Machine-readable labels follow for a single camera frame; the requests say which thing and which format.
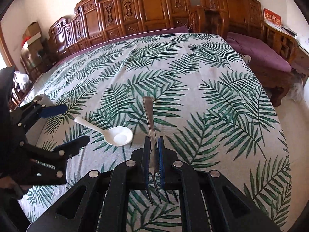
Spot stacked cardboard boxes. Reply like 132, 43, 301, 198
20, 21, 43, 61

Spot palm leaf tablecloth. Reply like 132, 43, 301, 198
19, 34, 292, 231

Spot carved wooden armchair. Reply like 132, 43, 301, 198
200, 0, 264, 40

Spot stainless steel fork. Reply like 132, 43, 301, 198
143, 96, 162, 204

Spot small white soup spoon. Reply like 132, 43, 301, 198
74, 117, 134, 147

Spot red gift box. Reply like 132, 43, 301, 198
263, 8, 282, 29

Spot white plastic bag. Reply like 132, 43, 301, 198
14, 70, 33, 93

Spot carved wooden bench backrest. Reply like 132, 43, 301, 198
48, 0, 191, 60

